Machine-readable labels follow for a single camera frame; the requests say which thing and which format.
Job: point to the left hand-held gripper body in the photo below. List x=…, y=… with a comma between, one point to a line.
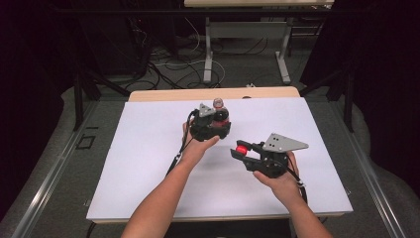
x=203, y=127

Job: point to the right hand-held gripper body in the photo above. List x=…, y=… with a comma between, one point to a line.
x=274, y=162

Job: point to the red bottle cap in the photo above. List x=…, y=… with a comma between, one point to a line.
x=241, y=149

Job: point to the dark cola bottle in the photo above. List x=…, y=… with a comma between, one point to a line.
x=222, y=115

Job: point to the person's left hand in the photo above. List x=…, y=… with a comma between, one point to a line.
x=196, y=148

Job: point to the person's right hand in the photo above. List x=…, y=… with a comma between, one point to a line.
x=284, y=186

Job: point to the wooden table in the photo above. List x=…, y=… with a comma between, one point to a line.
x=204, y=94

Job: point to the white floor plug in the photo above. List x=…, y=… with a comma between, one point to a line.
x=251, y=85

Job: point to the white table sheet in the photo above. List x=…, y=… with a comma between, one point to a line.
x=148, y=158

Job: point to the black metal stand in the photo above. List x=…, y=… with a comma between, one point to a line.
x=79, y=99
x=348, y=99

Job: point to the white-legged desk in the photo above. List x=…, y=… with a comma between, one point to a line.
x=251, y=29

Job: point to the black horizontal bar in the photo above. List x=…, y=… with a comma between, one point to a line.
x=165, y=11

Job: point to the dark curtain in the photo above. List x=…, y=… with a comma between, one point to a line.
x=386, y=82
x=29, y=82

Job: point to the aluminium floor rail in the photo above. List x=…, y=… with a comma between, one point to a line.
x=49, y=178
x=369, y=172

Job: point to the black floor hatch frame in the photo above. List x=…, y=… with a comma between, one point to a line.
x=85, y=142

